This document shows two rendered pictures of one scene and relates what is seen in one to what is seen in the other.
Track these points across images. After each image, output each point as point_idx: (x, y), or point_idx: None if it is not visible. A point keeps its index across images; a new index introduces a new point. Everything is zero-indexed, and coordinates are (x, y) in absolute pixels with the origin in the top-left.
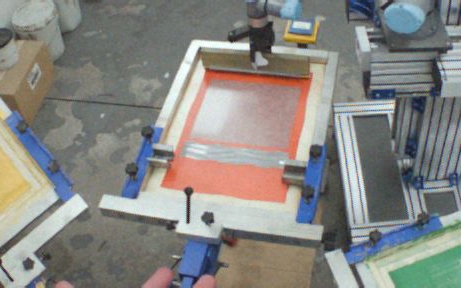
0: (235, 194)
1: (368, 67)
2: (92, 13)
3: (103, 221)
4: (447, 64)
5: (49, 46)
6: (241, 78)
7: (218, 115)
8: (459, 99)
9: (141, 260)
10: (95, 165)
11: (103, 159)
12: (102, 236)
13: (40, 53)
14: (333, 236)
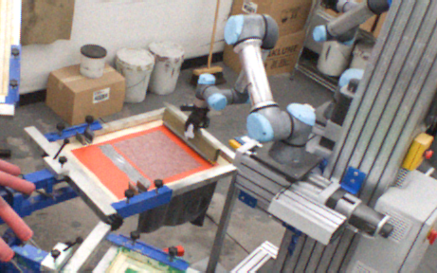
0: (100, 178)
1: (237, 165)
2: (183, 94)
3: (58, 203)
4: (289, 192)
5: (131, 88)
6: (175, 140)
7: (140, 145)
8: (325, 263)
9: (55, 238)
10: None
11: None
12: (47, 209)
13: (117, 84)
14: (115, 218)
